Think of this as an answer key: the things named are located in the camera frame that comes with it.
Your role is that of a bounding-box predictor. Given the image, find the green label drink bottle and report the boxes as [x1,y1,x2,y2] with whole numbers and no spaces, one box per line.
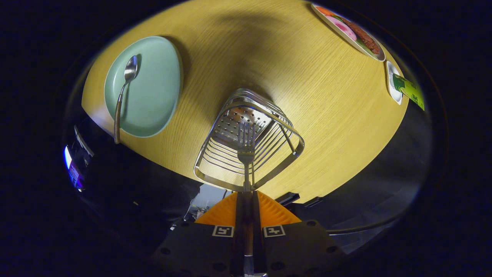
[392,73,425,111]

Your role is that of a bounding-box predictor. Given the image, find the metal wire cutlery rack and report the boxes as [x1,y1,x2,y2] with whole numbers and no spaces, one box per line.
[193,88,305,192]

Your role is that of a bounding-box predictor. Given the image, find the pink round food slice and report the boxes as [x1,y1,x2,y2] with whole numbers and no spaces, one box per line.
[335,15,357,41]

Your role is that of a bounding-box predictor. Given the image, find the wooden handle metal fork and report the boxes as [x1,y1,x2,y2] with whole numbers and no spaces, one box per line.
[237,122,256,276]

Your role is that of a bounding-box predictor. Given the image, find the white square coaster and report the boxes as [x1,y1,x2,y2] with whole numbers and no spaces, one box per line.
[386,60,403,105]

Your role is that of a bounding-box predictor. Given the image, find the white plate with food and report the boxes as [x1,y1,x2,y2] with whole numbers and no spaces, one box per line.
[311,3,386,62]

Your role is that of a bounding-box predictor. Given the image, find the lit computer screen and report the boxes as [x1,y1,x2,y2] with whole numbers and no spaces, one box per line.
[63,145,86,192]

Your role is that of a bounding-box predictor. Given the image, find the pale green plate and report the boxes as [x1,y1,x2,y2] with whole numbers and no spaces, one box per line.
[104,36,182,138]

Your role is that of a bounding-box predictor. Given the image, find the wooden handle metal spoon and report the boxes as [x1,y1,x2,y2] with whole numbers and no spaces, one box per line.
[113,55,139,145]

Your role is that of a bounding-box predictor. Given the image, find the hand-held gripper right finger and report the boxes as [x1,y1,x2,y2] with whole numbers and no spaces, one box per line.
[251,191,346,277]

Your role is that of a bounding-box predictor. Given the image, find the red meat piece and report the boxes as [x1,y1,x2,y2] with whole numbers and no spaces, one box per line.
[342,19,381,55]

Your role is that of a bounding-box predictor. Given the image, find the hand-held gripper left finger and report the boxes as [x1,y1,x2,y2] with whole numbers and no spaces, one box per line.
[152,192,245,277]

